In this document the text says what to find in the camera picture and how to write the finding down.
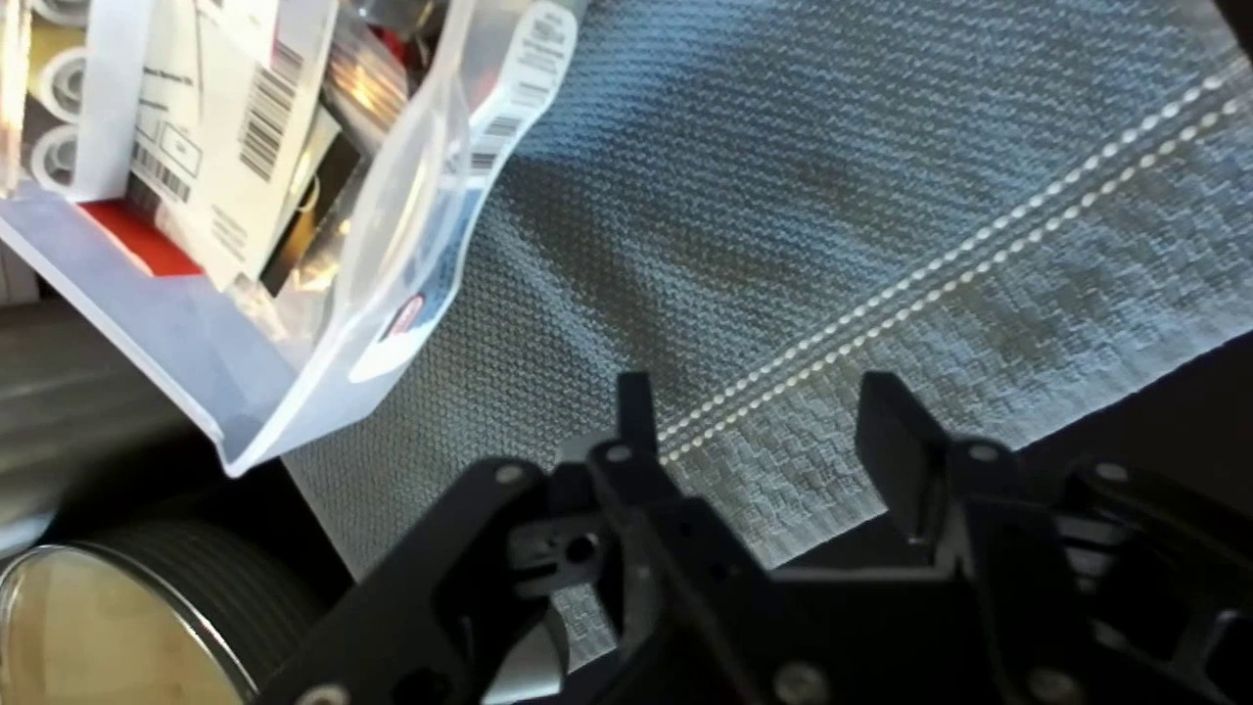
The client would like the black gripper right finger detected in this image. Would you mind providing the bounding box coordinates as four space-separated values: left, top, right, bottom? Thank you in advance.
852 369 1253 705

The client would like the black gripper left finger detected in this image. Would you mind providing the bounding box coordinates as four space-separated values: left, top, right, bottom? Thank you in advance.
257 369 837 705

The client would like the grey frying pan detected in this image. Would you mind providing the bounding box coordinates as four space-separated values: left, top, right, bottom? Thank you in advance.
0 296 361 705

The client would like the blue-grey cloth towel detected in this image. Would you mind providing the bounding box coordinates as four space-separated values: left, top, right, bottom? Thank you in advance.
276 0 1253 672

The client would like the cream glass pan lid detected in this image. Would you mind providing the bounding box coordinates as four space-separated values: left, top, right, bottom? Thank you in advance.
0 540 257 705

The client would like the red packet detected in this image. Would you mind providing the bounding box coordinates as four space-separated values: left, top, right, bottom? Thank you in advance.
75 190 210 284

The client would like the white barcode labelled packet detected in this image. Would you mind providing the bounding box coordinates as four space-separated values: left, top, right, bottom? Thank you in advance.
121 0 342 269

